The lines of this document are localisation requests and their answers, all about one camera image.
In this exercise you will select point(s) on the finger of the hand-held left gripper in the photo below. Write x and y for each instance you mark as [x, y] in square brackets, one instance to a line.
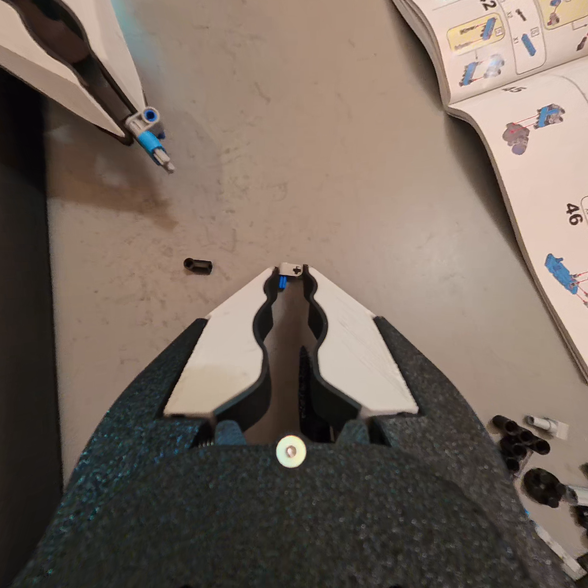
[110, 55]
[46, 73]

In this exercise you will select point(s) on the grey connector with blue pin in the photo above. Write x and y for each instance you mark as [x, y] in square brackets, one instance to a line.
[289, 268]
[135, 123]

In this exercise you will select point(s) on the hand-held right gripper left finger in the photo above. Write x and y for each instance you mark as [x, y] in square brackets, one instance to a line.
[216, 367]

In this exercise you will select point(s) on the pile of building pieces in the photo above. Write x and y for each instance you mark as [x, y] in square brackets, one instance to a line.
[519, 441]

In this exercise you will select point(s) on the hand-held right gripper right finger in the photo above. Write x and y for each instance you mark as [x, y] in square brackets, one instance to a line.
[363, 367]

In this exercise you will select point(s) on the small blue two-hole beam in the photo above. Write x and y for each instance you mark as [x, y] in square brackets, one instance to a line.
[148, 141]

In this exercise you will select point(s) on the dark perforated panel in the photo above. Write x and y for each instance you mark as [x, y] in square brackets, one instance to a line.
[23, 321]

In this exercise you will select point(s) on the black tube connector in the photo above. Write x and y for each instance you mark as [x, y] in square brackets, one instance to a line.
[198, 266]

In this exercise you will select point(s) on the grey desk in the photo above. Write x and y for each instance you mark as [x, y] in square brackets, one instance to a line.
[321, 160]

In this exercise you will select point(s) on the long grey axle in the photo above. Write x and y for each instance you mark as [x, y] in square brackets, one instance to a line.
[165, 160]

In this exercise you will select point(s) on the instruction booklet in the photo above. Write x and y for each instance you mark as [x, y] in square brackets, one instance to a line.
[528, 115]

